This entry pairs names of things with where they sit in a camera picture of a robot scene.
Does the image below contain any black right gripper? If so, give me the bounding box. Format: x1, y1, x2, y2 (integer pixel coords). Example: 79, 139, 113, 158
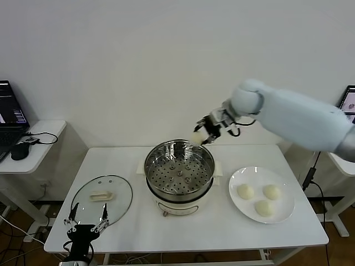
194, 110, 231, 144

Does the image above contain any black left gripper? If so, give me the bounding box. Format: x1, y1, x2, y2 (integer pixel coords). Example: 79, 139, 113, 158
63, 203, 109, 259

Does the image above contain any glass lid with cream handle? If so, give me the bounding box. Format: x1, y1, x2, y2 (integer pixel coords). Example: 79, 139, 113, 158
70, 175, 134, 226

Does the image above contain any steel steamer basket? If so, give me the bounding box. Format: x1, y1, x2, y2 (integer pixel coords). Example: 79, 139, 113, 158
135, 140, 224, 196

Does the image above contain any white round plate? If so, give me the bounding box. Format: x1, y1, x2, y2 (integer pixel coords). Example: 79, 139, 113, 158
228, 166, 296, 224

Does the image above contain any cream electric cooker base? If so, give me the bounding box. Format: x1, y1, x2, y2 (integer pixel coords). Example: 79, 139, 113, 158
146, 177, 220, 218

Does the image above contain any black computer mouse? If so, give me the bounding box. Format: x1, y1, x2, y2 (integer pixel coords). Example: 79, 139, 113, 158
11, 143, 31, 161

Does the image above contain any white side table with mouse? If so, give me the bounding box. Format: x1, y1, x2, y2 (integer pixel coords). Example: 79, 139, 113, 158
0, 120, 68, 231

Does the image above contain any black laptop with dark screen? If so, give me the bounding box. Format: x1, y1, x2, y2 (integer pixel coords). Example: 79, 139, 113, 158
0, 80, 31, 163

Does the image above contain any white side table with label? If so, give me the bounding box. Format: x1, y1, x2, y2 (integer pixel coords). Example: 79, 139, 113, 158
323, 151, 355, 238

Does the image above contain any grey laptop with image windows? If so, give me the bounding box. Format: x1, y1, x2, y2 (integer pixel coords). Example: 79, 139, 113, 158
337, 85, 355, 125

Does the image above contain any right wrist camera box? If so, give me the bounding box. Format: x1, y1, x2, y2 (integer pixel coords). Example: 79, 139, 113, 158
219, 109, 240, 136

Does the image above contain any white floor cable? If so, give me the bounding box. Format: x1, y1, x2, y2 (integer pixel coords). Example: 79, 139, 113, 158
0, 214, 45, 246

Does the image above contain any thin black looped cable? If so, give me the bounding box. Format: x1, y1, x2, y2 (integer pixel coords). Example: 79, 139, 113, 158
21, 131, 59, 146

